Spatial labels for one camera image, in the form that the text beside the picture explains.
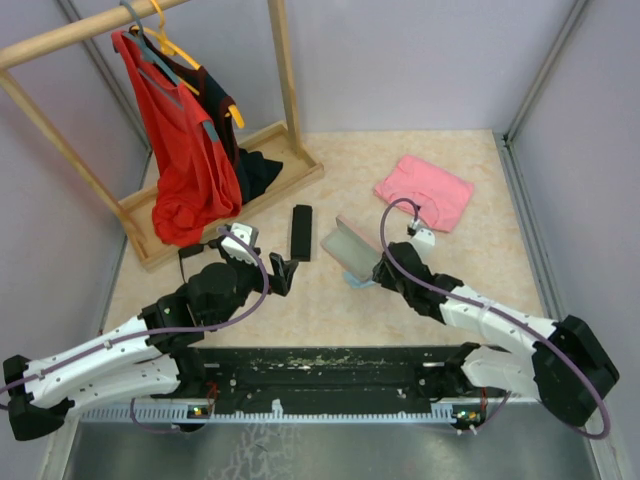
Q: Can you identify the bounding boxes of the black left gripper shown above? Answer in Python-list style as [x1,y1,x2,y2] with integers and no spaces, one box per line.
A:
[212,237,298,329]

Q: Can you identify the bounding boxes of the black glasses case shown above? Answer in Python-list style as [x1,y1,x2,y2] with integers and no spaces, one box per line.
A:
[290,205,313,262]

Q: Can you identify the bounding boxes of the pink glasses case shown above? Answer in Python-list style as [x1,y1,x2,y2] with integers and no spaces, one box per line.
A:
[320,215,382,283]

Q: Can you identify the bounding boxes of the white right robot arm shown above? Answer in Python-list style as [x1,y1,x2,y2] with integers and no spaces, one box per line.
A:
[374,242,620,427]

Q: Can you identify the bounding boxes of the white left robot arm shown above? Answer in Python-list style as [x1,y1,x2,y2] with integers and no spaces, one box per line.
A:
[3,253,298,441]

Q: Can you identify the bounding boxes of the black sunglasses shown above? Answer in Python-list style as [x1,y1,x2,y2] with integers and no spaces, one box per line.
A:
[178,237,222,284]

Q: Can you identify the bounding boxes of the pink folded t-shirt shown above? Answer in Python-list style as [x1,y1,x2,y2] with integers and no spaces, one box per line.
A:
[374,155,474,233]

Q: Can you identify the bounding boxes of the dark navy garment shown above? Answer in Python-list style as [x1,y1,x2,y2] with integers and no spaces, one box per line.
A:
[164,54,285,206]

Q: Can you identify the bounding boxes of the red tank top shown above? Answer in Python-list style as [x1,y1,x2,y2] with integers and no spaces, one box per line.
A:
[110,30,244,247]

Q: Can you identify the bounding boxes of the yellow clothes hanger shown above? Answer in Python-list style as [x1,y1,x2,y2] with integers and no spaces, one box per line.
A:
[134,0,245,129]

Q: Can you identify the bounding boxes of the grey clothes hanger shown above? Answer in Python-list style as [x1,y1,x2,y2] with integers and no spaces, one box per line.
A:
[111,30,220,153]

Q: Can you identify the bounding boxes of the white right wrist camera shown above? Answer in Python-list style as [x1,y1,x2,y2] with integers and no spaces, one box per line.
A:
[407,219,436,261]

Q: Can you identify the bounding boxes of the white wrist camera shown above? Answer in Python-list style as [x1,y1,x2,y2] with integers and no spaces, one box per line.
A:
[221,222,259,265]
[407,219,436,261]

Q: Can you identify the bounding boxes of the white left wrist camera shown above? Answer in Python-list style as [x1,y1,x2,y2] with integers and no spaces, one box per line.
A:
[221,222,259,265]

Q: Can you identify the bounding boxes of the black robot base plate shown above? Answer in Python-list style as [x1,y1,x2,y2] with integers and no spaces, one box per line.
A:
[168,344,508,433]

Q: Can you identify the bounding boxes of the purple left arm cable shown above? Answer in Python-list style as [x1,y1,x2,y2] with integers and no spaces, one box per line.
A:
[0,227,271,435]

